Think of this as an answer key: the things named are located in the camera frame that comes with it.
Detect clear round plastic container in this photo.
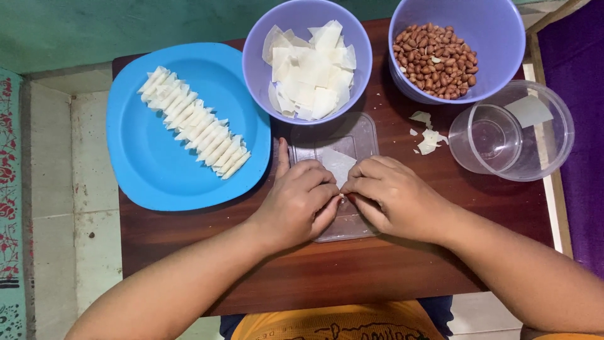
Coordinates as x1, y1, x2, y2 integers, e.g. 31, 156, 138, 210
448, 80, 575, 182

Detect white pastry wrapper sheet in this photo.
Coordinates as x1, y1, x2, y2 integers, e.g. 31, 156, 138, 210
321, 147, 358, 199

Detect row of rolled pastry wrappers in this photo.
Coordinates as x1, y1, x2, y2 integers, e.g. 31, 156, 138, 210
137, 66, 252, 180

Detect heap of brown peanuts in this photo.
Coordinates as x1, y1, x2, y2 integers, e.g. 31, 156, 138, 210
393, 23, 479, 100

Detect purple cloth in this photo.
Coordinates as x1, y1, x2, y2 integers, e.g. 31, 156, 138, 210
538, 0, 604, 279

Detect person's left hand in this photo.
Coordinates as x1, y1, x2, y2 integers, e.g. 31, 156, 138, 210
244, 137, 343, 254

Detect wrapper piece in clear container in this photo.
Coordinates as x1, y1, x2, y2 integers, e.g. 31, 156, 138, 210
504, 94, 555, 129

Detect teal floral patterned mat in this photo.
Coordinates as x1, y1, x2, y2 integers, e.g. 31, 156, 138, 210
0, 67, 27, 340

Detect purple bowl with peanuts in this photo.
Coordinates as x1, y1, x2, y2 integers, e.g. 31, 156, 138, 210
388, 0, 526, 105

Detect person's right hand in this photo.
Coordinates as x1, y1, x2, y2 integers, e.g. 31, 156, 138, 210
340, 156, 456, 245

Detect light wooden frame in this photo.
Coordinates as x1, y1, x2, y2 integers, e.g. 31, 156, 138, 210
525, 0, 590, 259

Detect purple bowl with wrappers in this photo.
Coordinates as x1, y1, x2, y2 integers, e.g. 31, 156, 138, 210
242, 0, 373, 126

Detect pile of white wrapper squares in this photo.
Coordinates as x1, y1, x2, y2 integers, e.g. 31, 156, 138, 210
262, 20, 357, 122

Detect blue plastic plate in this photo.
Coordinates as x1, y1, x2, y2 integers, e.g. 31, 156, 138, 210
106, 42, 272, 212

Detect clear rectangular plastic lid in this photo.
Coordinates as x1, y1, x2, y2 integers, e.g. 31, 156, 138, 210
288, 112, 380, 243

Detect small torn wrapper scrap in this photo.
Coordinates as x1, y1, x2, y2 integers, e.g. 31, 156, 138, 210
409, 111, 433, 129

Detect large torn wrapper scrap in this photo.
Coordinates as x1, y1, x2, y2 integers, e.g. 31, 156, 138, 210
417, 128, 449, 156

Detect person's yellow shirt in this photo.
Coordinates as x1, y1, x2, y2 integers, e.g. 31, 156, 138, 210
231, 301, 446, 340

